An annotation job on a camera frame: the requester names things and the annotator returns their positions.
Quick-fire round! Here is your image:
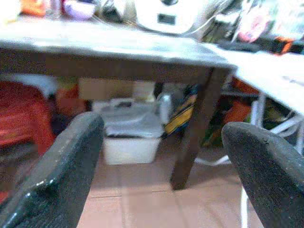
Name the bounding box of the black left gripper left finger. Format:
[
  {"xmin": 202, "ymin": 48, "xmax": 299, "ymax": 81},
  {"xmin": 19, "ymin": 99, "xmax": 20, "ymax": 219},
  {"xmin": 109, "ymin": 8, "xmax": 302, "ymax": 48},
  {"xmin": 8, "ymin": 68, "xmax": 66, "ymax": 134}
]
[{"xmin": 0, "ymin": 112, "xmax": 105, "ymax": 228}]

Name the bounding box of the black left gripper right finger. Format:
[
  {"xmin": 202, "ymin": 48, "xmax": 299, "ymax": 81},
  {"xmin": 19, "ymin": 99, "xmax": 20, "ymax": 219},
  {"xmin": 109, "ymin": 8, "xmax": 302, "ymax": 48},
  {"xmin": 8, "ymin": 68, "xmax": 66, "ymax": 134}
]
[{"xmin": 221, "ymin": 122, "xmax": 304, "ymax": 228}]

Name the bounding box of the white plastic storage bin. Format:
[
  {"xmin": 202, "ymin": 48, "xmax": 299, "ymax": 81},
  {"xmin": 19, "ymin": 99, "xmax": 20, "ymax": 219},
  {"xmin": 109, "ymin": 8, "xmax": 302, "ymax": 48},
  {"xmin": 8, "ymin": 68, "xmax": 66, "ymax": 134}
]
[{"xmin": 94, "ymin": 97, "xmax": 167, "ymax": 165}]

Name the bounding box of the white side table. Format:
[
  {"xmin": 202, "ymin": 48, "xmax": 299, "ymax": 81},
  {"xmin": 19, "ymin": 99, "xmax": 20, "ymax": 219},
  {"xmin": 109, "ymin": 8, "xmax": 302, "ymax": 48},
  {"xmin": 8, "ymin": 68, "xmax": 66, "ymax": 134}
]
[{"xmin": 201, "ymin": 42, "xmax": 304, "ymax": 152}]

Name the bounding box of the yellow and black bag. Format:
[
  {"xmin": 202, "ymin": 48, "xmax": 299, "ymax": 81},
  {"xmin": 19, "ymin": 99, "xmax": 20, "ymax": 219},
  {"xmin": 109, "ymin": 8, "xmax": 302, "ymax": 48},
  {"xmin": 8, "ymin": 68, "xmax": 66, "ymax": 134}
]
[{"xmin": 163, "ymin": 84, "xmax": 199, "ymax": 138}]

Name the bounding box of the orange black box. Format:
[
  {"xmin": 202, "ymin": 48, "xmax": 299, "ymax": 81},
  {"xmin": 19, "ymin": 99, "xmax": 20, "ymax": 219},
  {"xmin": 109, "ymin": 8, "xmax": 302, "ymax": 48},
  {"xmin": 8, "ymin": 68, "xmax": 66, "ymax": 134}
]
[{"xmin": 273, "ymin": 36, "xmax": 304, "ymax": 56}]

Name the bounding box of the dark wooden table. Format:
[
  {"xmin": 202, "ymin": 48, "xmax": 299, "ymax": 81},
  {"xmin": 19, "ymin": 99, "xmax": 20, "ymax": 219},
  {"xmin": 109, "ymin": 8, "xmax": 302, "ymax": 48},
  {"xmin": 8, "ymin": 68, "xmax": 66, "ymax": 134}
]
[{"xmin": 0, "ymin": 16, "xmax": 238, "ymax": 191}]

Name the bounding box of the pink round package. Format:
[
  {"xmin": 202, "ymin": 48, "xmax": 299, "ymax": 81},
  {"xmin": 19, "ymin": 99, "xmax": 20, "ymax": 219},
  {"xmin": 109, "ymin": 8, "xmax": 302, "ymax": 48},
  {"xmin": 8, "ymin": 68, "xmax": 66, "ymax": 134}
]
[{"xmin": 237, "ymin": 7, "xmax": 271, "ymax": 43}]

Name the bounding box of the purple bowl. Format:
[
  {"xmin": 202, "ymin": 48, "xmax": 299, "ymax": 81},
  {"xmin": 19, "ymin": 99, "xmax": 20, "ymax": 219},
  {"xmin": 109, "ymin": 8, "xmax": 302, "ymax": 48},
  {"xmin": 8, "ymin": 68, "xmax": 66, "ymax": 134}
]
[{"xmin": 62, "ymin": 0, "xmax": 95, "ymax": 19}]

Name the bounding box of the white electric appliance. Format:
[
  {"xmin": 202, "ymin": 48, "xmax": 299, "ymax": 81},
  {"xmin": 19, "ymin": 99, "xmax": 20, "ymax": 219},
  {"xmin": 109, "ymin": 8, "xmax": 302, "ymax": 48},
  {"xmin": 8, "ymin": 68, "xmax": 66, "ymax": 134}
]
[{"xmin": 133, "ymin": 0, "xmax": 209, "ymax": 34}]

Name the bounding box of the white cable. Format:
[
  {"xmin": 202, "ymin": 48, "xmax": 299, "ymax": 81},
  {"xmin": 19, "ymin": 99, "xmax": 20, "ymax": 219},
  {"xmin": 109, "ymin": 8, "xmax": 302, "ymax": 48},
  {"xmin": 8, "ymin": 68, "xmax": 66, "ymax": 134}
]
[{"xmin": 194, "ymin": 154, "xmax": 232, "ymax": 166}]

